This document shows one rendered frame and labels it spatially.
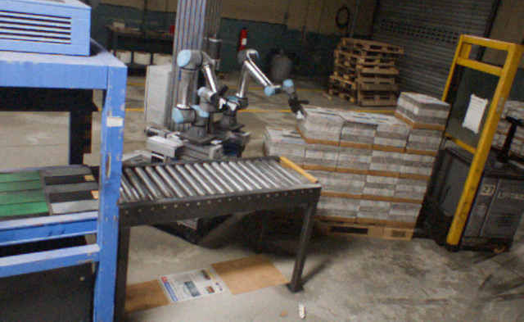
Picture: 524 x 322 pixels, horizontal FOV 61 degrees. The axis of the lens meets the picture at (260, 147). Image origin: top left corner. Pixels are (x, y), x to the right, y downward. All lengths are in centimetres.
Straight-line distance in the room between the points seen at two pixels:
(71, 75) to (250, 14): 906
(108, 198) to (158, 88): 177
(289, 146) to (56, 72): 220
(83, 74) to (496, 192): 357
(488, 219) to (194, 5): 311
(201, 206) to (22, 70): 118
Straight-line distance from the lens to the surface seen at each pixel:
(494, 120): 405
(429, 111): 396
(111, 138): 197
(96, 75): 189
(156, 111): 375
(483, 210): 442
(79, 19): 202
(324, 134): 367
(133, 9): 972
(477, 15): 1090
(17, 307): 241
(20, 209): 237
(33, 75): 186
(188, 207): 248
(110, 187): 206
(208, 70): 324
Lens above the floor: 190
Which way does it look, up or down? 19 degrees down
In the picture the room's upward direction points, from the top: 9 degrees clockwise
